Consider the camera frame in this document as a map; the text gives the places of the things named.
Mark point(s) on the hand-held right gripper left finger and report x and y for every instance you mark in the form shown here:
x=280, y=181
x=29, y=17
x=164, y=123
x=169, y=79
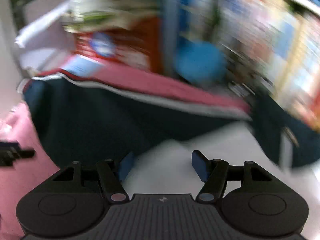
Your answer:
x=126, y=166

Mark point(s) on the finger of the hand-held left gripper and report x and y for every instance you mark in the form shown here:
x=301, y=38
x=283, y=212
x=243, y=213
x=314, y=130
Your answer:
x=10, y=153

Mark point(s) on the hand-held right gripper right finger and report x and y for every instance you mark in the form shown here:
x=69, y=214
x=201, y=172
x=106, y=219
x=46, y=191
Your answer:
x=200, y=165

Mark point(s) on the navy and white jacket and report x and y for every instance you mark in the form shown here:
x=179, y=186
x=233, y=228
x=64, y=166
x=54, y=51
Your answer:
x=100, y=120

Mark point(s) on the pink rabbit-print blanket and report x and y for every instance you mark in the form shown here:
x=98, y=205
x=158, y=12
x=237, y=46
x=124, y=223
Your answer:
x=20, y=180

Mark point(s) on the light blue paper sheet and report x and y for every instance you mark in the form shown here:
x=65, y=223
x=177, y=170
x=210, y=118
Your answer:
x=80, y=66

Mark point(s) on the row of colourful books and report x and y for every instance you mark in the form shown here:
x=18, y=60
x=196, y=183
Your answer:
x=275, y=42

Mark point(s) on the stack of magazines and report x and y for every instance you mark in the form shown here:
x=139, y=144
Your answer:
x=105, y=2

